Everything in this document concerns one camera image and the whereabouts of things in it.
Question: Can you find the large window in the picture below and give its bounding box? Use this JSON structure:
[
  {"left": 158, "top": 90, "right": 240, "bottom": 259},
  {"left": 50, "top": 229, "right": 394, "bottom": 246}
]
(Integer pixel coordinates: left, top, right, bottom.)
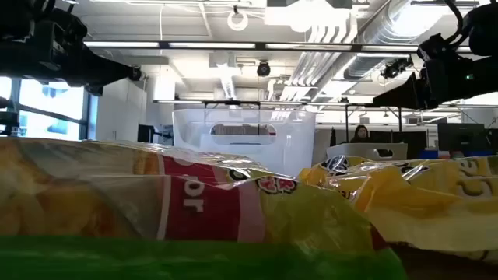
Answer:
[{"left": 0, "top": 75, "right": 93, "bottom": 142}]

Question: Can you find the small white plastic bin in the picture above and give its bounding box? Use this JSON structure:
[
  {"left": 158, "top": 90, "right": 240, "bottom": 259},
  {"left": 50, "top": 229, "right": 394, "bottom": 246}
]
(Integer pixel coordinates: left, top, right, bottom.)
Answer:
[{"left": 325, "top": 142, "right": 409, "bottom": 161}]

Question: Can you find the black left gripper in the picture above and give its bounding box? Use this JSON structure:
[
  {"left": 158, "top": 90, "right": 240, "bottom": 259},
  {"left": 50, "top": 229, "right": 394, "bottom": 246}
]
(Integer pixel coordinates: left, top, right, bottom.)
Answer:
[{"left": 23, "top": 38, "right": 132, "bottom": 96}]

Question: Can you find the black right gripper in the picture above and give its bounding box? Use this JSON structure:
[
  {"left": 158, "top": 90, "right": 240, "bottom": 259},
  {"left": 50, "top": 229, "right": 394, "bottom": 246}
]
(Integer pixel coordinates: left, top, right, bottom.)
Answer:
[{"left": 372, "top": 58, "right": 482, "bottom": 110}]

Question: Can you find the clear translucent plastic bin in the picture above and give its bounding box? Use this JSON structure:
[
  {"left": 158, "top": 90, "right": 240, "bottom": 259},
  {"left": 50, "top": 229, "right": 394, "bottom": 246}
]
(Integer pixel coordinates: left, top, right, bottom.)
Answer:
[{"left": 172, "top": 107, "right": 317, "bottom": 178}]

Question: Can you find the lime chili shrimp noodle packet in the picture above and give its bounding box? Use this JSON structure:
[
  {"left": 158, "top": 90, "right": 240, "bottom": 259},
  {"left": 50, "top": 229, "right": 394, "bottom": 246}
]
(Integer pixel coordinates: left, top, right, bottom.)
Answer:
[{"left": 0, "top": 136, "right": 408, "bottom": 280}]

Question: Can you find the white ceiling ring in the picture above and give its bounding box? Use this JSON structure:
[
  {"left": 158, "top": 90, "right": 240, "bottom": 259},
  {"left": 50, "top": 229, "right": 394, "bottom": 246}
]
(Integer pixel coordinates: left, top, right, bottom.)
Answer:
[{"left": 226, "top": 9, "right": 250, "bottom": 33}]

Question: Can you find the creamy chicken noodle packet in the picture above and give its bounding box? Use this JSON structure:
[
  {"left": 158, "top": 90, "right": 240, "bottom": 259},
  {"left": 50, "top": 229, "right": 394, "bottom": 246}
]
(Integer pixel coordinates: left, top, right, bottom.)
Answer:
[{"left": 297, "top": 154, "right": 498, "bottom": 265}]

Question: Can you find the black monitor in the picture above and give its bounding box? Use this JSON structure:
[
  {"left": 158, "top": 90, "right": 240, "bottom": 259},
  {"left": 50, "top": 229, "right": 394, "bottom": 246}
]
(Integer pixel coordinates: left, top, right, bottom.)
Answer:
[
  {"left": 369, "top": 130, "right": 429, "bottom": 159},
  {"left": 137, "top": 124, "right": 156, "bottom": 144},
  {"left": 437, "top": 122, "right": 486, "bottom": 152}
]

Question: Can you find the silver ventilation duct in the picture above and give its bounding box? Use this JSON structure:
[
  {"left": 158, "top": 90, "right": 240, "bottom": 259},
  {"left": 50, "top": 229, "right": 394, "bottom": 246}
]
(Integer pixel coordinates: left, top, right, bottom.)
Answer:
[{"left": 342, "top": 0, "right": 483, "bottom": 81}]

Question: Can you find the overhead light bar rail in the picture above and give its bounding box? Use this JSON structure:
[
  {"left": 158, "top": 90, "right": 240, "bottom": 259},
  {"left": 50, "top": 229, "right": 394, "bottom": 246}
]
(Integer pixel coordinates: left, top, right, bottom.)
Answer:
[{"left": 83, "top": 40, "right": 474, "bottom": 54}]

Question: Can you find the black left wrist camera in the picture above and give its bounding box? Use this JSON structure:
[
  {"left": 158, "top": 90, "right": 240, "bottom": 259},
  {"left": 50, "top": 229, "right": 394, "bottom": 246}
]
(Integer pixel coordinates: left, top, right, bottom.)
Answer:
[{"left": 38, "top": 6, "right": 89, "bottom": 39}]

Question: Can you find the black track light cluster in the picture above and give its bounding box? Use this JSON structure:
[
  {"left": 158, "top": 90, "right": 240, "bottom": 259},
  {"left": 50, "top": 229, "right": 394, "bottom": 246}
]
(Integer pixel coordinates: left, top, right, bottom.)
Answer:
[{"left": 379, "top": 56, "right": 415, "bottom": 81}]

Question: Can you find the person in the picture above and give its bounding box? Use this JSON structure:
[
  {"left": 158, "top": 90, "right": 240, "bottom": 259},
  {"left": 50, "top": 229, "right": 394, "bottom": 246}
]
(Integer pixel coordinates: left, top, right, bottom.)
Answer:
[{"left": 349, "top": 124, "right": 373, "bottom": 144}]

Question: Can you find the black metal stand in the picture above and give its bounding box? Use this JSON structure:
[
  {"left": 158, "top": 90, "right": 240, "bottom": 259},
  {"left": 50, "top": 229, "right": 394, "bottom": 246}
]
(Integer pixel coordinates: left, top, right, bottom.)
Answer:
[
  {"left": 202, "top": 100, "right": 262, "bottom": 110},
  {"left": 344, "top": 103, "right": 404, "bottom": 135}
]

